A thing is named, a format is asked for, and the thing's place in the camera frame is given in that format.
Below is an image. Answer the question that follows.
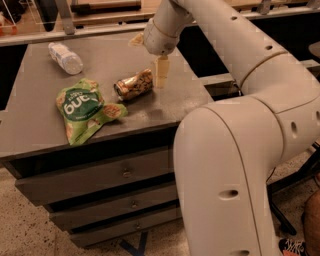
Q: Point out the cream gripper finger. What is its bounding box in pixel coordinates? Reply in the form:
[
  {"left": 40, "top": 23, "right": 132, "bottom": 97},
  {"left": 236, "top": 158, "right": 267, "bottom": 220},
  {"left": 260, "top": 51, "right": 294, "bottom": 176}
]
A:
[
  {"left": 155, "top": 56, "right": 170, "bottom": 88},
  {"left": 129, "top": 33, "right": 144, "bottom": 46}
]

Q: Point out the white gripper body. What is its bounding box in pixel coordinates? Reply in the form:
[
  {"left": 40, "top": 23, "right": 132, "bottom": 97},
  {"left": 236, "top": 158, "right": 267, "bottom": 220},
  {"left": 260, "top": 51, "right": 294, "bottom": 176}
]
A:
[{"left": 143, "top": 18, "right": 179, "bottom": 56}]

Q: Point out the orange soda can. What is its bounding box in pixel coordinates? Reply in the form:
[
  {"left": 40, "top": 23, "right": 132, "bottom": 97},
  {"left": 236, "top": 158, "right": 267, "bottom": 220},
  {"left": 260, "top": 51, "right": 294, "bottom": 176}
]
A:
[{"left": 114, "top": 69, "right": 153, "bottom": 101}]

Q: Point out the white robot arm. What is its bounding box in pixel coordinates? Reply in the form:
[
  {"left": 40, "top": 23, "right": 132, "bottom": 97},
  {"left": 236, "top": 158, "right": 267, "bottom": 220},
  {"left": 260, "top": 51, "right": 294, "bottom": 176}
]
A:
[{"left": 143, "top": 0, "right": 320, "bottom": 256}]

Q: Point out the clear plastic water bottle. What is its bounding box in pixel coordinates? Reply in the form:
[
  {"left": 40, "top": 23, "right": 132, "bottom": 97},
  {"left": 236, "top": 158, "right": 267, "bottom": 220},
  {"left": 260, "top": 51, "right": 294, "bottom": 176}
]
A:
[{"left": 48, "top": 42, "right": 83, "bottom": 75}]

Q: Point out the green snack chip bag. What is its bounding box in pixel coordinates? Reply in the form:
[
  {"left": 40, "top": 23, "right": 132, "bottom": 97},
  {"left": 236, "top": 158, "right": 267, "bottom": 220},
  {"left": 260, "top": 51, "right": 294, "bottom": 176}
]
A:
[{"left": 56, "top": 78, "right": 128, "bottom": 146}]

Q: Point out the grey drawer cabinet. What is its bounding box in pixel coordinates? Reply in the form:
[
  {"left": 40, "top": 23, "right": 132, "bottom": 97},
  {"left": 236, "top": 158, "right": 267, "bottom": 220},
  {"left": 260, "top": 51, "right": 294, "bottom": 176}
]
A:
[{"left": 0, "top": 33, "right": 211, "bottom": 247}]

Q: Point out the top grey drawer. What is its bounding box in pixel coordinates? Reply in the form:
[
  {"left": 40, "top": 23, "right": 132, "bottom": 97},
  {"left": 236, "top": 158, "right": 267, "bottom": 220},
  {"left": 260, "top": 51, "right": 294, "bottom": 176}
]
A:
[{"left": 15, "top": 147, "right": 172, "bottom": 206}]

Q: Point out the grey drawer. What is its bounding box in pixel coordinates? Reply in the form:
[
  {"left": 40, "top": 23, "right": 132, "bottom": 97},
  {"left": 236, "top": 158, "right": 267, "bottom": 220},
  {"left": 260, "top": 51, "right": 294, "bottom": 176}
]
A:
[
  {"left": 15, "top": 147, "right": 172, "bottom": 206},
  {"left": 70, "top": 205, "right": 181, "bottom": 247},
  {"left": 49, "top": 181, "right": 177, "bottom": 231}
]

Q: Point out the middle grey drawer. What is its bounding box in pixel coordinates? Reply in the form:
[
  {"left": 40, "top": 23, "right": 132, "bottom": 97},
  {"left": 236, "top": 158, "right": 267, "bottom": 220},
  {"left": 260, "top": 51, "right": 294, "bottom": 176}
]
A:
[{"left": 49, "top": 181, "right": 177, "bottom": 231}]

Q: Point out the black metal stand base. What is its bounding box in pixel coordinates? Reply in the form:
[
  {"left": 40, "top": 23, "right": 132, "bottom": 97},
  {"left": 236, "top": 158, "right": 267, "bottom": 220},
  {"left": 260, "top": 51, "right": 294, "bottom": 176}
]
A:
[{"left": 267, "top": 144, "right": 320, "bottom": 238}]

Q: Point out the blue tape cross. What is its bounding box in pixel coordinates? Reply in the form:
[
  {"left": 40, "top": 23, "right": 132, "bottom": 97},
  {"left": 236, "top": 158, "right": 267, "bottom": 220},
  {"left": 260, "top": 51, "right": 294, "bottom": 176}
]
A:
[{"left": 119, "top": 231, "right": 149, "bottom": 256}]

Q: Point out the bottom grey drawer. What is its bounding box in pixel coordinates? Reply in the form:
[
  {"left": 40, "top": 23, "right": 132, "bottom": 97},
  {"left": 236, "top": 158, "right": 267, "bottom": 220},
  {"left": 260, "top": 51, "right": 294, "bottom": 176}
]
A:
[{"left": 70, "top": 205, "right": 181, "bottom": 247}]

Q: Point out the person's bare leg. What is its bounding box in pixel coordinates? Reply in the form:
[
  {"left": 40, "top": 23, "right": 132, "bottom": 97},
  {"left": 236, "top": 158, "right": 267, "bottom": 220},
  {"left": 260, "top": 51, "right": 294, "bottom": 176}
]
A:
[{"left": 304, "top": 190, "right": 320, "bottom": 256}]

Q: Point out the orange white sneaker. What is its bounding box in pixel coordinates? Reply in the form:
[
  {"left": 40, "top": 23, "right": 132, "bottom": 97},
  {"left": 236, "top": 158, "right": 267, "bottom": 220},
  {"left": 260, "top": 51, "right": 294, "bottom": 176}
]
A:
[{"left": 278, "top": 239, "right": 307, "bottom": 256}]

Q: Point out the metal railing frame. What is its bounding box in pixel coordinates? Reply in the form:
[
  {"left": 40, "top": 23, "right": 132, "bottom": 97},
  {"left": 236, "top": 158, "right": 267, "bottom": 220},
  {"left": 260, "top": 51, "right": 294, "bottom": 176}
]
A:
[{"left": 0, "top": 0, "right": 320, "bottom": 46}]

